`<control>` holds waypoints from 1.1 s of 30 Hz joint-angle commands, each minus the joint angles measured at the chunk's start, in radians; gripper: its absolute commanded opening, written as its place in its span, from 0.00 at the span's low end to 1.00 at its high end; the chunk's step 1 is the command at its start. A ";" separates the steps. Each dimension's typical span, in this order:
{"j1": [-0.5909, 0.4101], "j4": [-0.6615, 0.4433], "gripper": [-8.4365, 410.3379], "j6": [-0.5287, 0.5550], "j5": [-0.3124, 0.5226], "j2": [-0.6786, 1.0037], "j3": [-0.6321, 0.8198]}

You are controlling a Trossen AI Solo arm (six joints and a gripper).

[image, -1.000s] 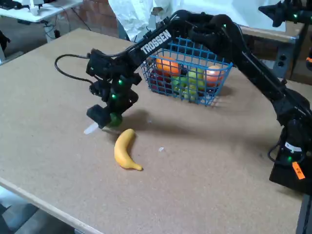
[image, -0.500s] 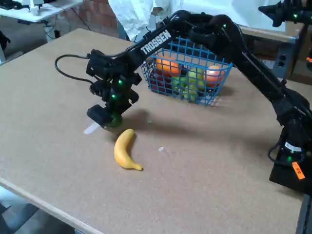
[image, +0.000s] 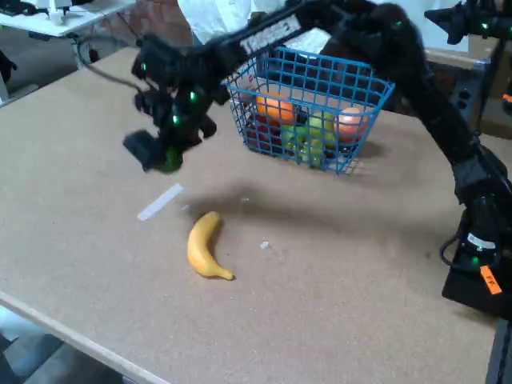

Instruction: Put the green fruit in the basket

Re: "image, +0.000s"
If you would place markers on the yellow toy banana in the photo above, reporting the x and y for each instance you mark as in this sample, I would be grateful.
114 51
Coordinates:
200 248

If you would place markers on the long white tape strip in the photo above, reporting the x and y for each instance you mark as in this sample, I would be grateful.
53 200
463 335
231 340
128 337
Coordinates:
160 202

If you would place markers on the wooden workbench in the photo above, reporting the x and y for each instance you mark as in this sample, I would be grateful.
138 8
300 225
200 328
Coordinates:
492 100

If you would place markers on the white desktop device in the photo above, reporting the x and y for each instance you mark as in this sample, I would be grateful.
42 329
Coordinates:
60 10

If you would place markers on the round green toy fruit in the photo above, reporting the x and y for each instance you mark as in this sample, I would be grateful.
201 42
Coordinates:
173 160

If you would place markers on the green toy grape bunch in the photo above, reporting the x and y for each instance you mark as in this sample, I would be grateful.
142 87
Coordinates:
304 140

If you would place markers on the white background table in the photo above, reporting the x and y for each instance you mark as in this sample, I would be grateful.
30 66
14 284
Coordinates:
80 16

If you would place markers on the dark toy grape bunch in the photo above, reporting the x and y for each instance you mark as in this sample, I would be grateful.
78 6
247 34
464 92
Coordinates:
264 132

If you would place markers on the red-orange toy pomegranate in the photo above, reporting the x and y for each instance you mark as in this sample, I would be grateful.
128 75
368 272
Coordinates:
351 124

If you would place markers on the orange toy fruit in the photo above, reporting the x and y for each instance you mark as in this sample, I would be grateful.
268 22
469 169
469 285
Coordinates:
276 107

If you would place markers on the person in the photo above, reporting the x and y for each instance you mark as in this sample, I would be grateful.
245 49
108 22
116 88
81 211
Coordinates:
216 20

